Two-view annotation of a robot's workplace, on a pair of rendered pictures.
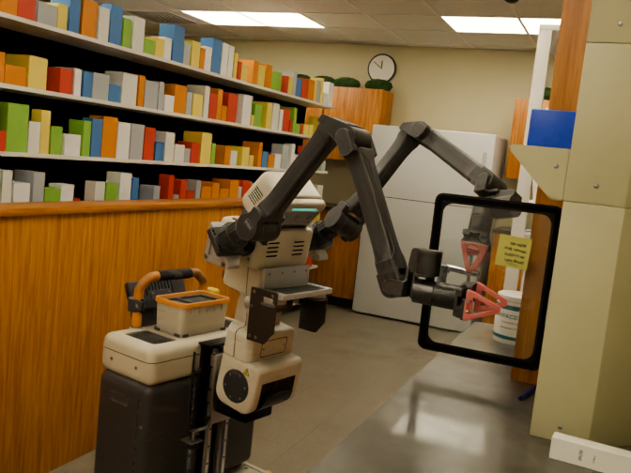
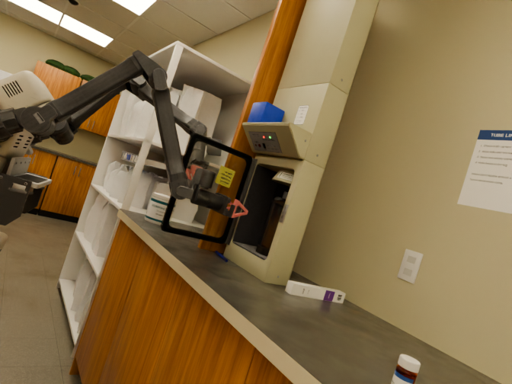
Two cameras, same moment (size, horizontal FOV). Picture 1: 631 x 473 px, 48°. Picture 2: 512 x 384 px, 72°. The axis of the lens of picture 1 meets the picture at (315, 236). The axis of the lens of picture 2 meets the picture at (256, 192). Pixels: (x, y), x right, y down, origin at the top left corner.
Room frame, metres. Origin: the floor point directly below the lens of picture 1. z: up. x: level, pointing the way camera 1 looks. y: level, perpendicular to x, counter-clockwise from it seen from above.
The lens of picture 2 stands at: (0.78, 0.69, 1.21)
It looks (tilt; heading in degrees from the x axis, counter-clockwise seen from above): 1 degrees up; 303
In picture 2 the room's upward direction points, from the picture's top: 18 degrees clockwise
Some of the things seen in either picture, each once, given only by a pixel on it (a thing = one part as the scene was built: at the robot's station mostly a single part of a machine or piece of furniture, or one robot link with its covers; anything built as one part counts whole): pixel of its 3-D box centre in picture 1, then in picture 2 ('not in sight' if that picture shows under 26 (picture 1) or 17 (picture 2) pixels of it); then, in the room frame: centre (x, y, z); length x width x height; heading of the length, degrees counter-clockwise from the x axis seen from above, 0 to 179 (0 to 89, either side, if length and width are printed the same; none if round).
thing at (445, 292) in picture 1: (451, 297); (214, 201); (1.59, -0.32, 1.16); 0.10 x 0.07 x 0.07; 157
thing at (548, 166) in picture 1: (544, 174); (270, 139); (1.54, -0.48, 1.46); 0.32 x 0.11 x 0.10; 157
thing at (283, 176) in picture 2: not in sight; (293, 180); (1.46, -0.61, 1.34); 0.18 x 0.18 x 0.05
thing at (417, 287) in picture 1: (424, 289); (200, 195); (1.61, -0.26, 1.17); 0.07 x 0.06 x 0.07; 67
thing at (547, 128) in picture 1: (554, 132); (265, 116); (1.62, -0.51, 1.55); 0.10 x 0.10 x 0.09; 67
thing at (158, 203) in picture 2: not in sight; (161, 209); (2.17, -0.65, 1.01); 0.13 x 0.13 x 0.15
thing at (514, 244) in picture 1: (487, 280); (209, 191); (1.72, -0.43, 1.19); 0.30 x 0.01 x 0.40; 69
